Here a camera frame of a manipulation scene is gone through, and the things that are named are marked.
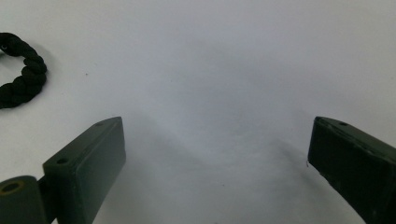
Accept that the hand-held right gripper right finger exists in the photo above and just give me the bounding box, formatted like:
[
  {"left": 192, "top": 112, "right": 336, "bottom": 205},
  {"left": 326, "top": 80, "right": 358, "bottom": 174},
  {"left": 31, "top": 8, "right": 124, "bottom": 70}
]
[{"left": 307, "top": 116, "right": 396, "bottom": 224}]

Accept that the black braided hair tie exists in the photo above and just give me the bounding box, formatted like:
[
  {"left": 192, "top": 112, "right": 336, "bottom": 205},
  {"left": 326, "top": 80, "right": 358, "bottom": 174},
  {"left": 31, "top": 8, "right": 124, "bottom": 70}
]
[{"left": 0, "top": 32, "right": 49, "bottom": 110}]

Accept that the white table mat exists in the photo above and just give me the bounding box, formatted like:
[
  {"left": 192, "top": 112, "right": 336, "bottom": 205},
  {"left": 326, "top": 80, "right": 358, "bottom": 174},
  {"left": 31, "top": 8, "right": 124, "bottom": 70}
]
[{"left": 0, "top": 0, "right": 396, "bottom": 224}]

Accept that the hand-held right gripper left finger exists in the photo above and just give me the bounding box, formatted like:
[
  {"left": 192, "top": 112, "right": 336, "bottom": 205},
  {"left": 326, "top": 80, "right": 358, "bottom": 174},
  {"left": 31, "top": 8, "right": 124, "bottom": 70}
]
[{"left": 42, "top": 116, "right": 127, "bottom": 224}]

